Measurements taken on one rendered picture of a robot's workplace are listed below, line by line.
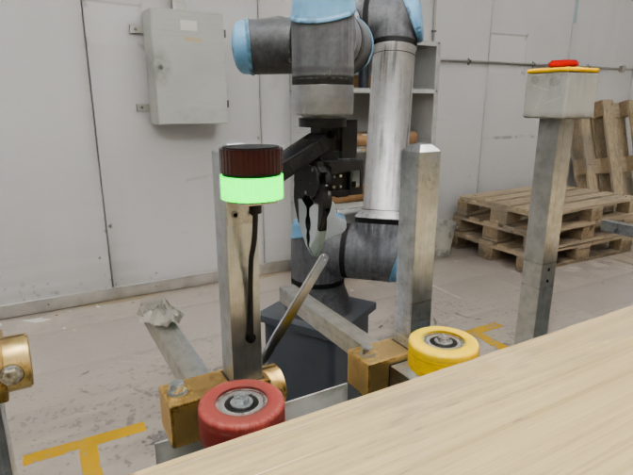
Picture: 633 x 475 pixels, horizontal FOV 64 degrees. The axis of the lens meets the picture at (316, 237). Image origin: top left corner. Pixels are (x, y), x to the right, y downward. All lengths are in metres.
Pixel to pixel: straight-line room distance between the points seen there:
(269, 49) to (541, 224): 0.51
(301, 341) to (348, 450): 0.96
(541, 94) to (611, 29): 5.01
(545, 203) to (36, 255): 2.83
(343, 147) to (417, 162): 0.17
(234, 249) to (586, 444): 0.36
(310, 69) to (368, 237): 0.66
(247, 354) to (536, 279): 0.49
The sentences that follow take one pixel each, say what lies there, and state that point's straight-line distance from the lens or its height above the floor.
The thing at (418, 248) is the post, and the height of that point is 0.99.
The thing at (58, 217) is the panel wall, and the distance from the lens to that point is 3.20.
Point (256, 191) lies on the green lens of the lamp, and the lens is 0.46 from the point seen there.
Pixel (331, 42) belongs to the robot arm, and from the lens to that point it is 0.73.
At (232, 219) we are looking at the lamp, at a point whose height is 1.06.
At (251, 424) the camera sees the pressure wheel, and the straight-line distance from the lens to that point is 0.47.
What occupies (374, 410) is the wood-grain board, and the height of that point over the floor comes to 0.90.
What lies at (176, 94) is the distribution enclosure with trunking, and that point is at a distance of 2.99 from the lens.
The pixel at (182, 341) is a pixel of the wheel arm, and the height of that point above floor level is 0.86.
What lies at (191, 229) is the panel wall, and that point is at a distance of 3.34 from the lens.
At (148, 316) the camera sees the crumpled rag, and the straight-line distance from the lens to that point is 0.80.
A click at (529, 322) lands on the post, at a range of 0.90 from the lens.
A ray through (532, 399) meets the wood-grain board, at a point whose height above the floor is 0.90.
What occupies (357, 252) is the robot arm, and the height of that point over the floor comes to 0.80.
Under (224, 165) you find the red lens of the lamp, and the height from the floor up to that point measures 1.12.
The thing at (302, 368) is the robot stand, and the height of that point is 0.47.
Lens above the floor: 1.17
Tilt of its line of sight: 15 degrees down
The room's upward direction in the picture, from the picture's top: straight up
